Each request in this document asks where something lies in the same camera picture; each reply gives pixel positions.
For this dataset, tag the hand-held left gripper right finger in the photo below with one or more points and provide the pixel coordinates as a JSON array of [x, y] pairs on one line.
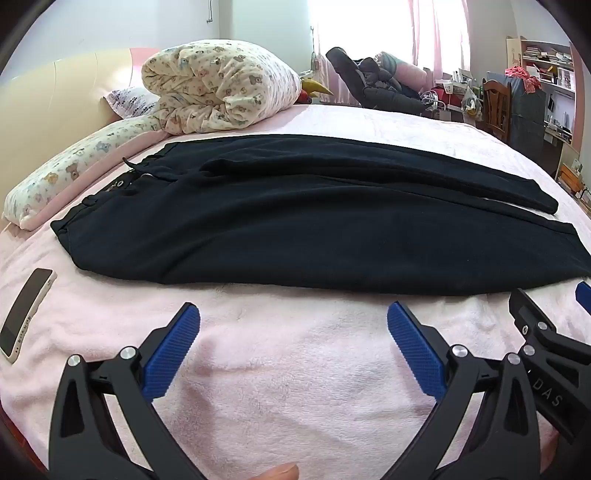
[[415, 350]]

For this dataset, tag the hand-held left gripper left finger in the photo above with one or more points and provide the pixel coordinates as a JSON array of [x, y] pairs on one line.
[[171, 351]]

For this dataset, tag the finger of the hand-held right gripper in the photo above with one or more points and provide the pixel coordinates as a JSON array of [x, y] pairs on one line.
[[531, 318], [584, 297]]

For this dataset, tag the black pants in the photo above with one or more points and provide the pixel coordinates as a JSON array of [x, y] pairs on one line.
[[300, 221]]

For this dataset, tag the person's left hand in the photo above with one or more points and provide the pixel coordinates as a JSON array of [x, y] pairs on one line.
[[277, 473]]

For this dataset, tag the pink bed blanket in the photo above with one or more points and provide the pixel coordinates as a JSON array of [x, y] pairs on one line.
[[286, 378]]

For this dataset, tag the smartphone in pale case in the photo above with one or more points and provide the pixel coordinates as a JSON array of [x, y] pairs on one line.
[[25, 314]]

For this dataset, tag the dark grey cabinet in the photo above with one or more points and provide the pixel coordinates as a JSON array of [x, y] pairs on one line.
[[528, 115]]

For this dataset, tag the long bear print pillow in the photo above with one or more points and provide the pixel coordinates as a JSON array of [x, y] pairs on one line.
[[69, 170]]

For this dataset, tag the wooden chair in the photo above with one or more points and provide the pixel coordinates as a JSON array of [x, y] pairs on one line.
[[496, 108]]

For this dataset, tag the red cloth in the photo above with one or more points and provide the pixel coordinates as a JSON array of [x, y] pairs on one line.
[[524, 76]]

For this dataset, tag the white bookshelf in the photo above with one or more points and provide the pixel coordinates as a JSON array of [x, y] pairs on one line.
[[549, 69]]

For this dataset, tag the purple floral print pillow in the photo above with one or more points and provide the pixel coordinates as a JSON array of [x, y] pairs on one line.
[[127, 99]]

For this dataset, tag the black padded jacket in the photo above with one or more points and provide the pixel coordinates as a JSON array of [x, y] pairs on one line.
[[369, 83]]

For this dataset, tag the rolled bear print quilt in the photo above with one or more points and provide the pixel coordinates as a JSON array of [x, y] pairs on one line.
[[221, 83]]

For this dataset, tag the yellow plush toy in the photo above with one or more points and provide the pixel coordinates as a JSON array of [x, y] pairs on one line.
[[316, 87]]

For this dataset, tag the beige headboard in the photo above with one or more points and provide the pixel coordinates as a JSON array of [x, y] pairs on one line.
[[55, 92]]

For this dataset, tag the pink curtain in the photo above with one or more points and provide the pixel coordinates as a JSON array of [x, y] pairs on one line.
[[438, 32]]

